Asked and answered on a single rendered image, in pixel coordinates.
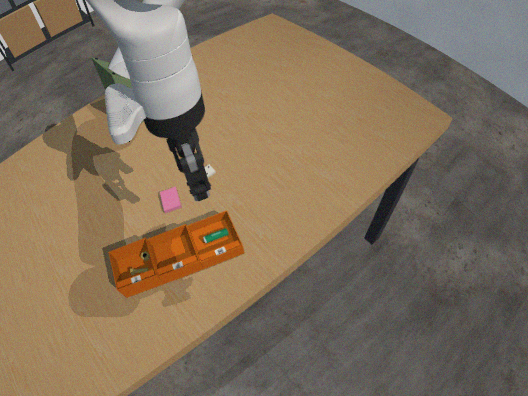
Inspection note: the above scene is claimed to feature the orange three-compartment bin rack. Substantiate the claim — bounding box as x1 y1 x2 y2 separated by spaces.
109 211 245 298

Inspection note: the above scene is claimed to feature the white domino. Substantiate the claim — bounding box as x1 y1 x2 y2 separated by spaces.
205 165 216 178

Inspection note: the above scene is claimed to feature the green aa battery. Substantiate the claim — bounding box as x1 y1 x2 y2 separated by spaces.
203 228 229 243

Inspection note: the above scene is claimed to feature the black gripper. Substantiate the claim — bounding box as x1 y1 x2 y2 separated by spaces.
144 92 211 202

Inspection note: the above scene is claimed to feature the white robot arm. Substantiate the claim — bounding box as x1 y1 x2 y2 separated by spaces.
86 0 201 145

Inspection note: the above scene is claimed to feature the pink square pad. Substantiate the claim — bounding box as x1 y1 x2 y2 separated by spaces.
160 187 182 213

